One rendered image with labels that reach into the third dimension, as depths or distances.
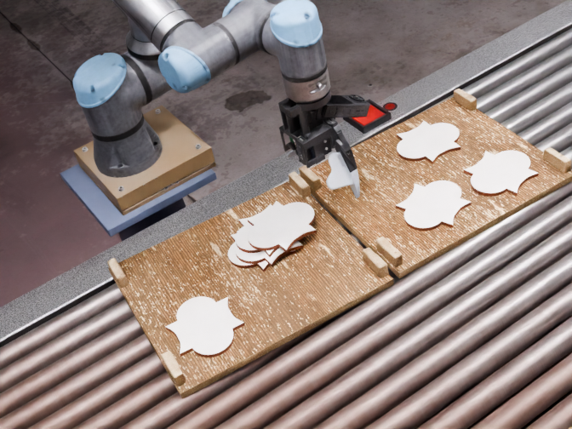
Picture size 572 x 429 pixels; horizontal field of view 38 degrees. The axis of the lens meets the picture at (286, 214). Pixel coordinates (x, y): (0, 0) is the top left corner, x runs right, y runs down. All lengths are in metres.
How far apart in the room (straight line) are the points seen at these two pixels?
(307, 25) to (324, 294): 0.46
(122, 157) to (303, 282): 0.55
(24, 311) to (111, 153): 0.40
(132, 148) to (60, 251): 1.41
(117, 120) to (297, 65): 0.56
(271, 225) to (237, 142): 1.89
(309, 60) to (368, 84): 2.30
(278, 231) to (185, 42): 0.40
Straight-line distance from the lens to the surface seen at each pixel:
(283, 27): 1.28
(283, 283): 1.46
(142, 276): 1.55
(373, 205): 1.58
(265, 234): 1.51
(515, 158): 1.66
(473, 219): 1.54
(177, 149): 1.85
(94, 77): 1.74
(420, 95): 1.89
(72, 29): 4.60
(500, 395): 1.32
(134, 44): 1.77
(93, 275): 1.62
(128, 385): 1.43
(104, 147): 1.81
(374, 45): 3.87
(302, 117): 1.37
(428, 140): 1.71
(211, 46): 1.31
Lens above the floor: 1.99
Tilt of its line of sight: 41 degrees down
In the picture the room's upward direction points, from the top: 12 degrees counter-clockwise
